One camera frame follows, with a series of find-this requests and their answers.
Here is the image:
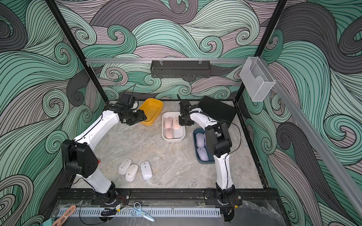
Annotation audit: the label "yellow storage box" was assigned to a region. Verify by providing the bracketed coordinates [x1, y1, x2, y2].
[140, 98, 164, 126]

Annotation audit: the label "peach mouse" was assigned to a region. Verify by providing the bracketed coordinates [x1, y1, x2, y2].
[173, 117, 181, 130]

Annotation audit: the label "pink rounded mouse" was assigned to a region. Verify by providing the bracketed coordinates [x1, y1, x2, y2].
[164, 117, 173, 129]

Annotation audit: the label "white storage box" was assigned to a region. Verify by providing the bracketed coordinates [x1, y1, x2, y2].
[162, 112, 186, 143]

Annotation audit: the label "purple rounded mouse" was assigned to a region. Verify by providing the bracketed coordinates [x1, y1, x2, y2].
[195, 133, 205, 148]

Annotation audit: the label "purple slim mouse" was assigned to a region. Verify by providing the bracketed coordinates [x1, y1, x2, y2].
[197, 147, 209, 162]

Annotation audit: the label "dark teal storage box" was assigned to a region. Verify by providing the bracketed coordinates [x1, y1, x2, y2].
[193, 128, 215, 164]

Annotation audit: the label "pale lilac white mouse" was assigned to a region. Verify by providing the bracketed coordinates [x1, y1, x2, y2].
[140, 161, 153, 180]

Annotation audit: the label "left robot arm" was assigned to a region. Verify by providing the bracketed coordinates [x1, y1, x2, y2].
[61, 94, 147, 203]

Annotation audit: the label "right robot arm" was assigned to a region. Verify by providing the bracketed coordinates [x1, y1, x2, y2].
[177, 96, 235, 200]

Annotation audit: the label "black briefcase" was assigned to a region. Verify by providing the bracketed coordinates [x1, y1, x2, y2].
[197, 96, 237, 127]

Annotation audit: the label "white mouse left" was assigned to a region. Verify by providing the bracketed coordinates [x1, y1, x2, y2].
[118, 158, 132, 175]

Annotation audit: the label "white mouse middle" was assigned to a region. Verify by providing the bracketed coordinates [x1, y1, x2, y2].
[125, 164, 139, 182]

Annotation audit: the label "black wall shelf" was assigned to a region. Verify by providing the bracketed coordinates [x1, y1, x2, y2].
[150, 61, 211, 79]

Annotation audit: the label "aluminium wall rail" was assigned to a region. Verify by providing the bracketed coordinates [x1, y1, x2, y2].
[85, 57, 247, 65]

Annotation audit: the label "clear mesh wall bin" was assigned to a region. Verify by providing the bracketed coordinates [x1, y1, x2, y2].
[239, 57, 276, 102]

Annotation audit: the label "blue handled scissors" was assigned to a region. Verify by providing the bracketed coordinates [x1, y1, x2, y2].
[130, 202, 155, 222]

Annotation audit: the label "white slotted cable duct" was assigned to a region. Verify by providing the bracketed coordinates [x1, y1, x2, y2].
[56, 207, 222, 218]

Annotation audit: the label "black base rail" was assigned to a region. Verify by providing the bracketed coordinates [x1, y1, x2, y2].
[53, 188, 280, 206]

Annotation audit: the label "orange cable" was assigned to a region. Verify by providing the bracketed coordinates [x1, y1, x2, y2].
[52, 205, 77, 226]

